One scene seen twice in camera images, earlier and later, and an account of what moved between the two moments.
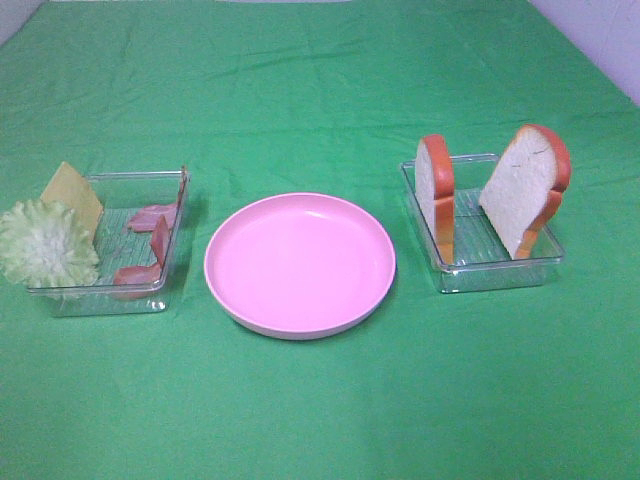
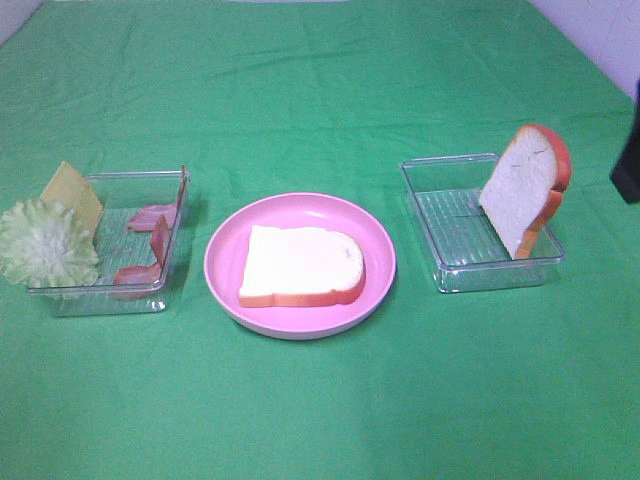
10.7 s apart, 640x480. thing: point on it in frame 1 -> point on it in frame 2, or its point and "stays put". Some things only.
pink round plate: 298,265 stays put
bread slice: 435,190 -> 301,267
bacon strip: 145,220 stays put
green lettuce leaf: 47,245 stays put
